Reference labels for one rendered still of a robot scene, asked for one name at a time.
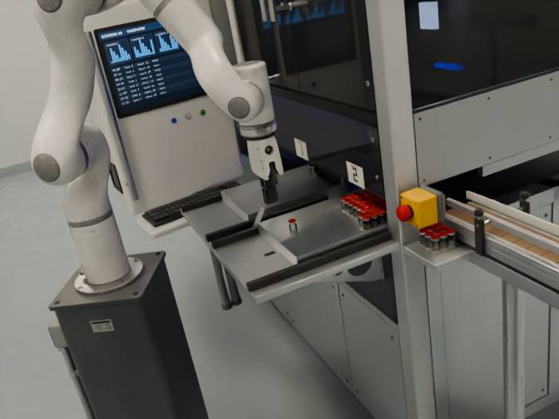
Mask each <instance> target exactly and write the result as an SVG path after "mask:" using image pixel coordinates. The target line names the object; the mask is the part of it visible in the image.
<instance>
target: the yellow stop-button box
mask: <svg viewBox="0 0 559 419"><path fill-rule="evenodd" d="M400 198H401V205H407V206H408V207H409V208H410V210H411V214H412V218H411V219H410V220H409V221H407V222H408V223H410V224H412V225H414V226H415V227H417V228H419V229H422V228H425V227H427V226H429V225H432V224H436V223H437V222H441V221H444V205H443V193H442V192H440V191H438V190H435V189H432V188H430V187H428V186H426V185H422V186H419V187H418V188H415V189H412V190H409V191H406V192H403V193H401V195H400Z"/></svg>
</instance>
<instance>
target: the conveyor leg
mask: <svg viewBox="0 0 559 419"><path fill-rule="evenodd" d="M502 345H503V397H504V419H524V391H525V292H524V291H522V290H521V289H519V288H517V287H515V286H513V285H511V284H510V283H508V282H506V281H504V280H502Z"/></svg>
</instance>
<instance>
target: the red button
mask: <svg viewBox="0 0 559 419"><path fill-rule="evenodd" d="M396 215H397V217H398V219H399V220H400V221H401V222H407V221H409V220H410V219H411V218H412V214H411V210H410V208H409V207H408V206H407V205H400V206H399V207H398V208H397V209H396Z"/></svg>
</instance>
